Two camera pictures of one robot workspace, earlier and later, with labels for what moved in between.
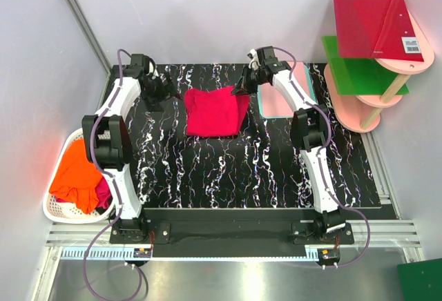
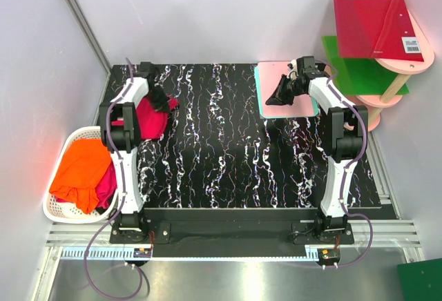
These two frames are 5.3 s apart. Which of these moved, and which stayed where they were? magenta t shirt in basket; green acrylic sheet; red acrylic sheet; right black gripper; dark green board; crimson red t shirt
Moved: right black gripper; crimson red t shirt
Stayed: red acrylic sheet; magenta t shirt in basket; dark green board; green acrylic sheet
